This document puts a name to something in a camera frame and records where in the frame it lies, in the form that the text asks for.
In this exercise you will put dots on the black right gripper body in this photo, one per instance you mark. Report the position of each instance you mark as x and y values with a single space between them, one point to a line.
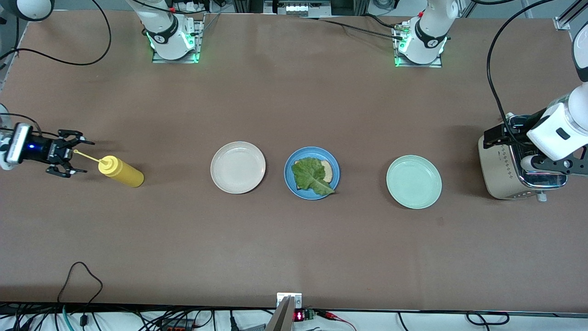
46 151

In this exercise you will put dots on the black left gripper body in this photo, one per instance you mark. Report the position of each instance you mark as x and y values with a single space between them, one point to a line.
513 134

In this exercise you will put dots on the yellow mustard squeeze bottle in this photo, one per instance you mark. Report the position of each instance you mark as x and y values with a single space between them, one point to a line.
124 174

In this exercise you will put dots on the toasted bread slice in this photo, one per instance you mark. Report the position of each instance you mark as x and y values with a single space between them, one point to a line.
328 172

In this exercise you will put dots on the green lettuce leaf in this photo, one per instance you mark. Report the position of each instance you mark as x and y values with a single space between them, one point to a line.
312 177

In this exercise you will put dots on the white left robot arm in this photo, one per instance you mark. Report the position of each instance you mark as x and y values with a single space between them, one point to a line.
558 133

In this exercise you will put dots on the mint green plate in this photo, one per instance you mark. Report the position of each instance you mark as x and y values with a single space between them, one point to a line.
413 182

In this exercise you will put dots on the beige plate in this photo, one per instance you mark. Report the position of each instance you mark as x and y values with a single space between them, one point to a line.
238 168

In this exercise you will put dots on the blue plate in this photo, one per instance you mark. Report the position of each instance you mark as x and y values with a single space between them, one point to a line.
288 174

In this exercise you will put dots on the beige chrome toaster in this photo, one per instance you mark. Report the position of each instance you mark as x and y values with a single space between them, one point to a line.
498 170

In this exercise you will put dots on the silver electronics box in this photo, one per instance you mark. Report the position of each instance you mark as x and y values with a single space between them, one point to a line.
298 8

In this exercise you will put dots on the circuit board with red display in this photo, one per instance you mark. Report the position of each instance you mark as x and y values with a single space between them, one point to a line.
299 316

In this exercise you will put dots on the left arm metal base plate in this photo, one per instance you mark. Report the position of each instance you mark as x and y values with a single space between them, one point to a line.
432 65

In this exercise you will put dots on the aluminium corner bracket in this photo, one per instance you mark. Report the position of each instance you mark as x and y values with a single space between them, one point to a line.
562 22

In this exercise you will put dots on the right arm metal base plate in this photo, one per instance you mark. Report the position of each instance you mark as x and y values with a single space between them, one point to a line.
200 46

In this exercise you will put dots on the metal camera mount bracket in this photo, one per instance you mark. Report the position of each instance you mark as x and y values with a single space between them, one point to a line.
281 319

